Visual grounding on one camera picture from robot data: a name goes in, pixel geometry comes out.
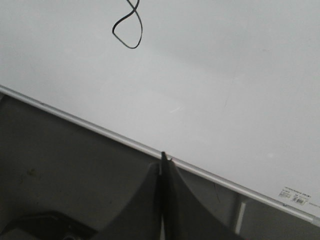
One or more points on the white barcode label sticker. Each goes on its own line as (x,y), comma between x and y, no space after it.
(296,196)

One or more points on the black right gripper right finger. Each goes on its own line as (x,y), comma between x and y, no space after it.
(184,216)

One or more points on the white whiteboard with aluminium frame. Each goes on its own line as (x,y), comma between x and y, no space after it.
(229,89)

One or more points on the black object at table corner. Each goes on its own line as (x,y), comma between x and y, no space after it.
(51,225)

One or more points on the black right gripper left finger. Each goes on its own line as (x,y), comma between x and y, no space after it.
(141,218)

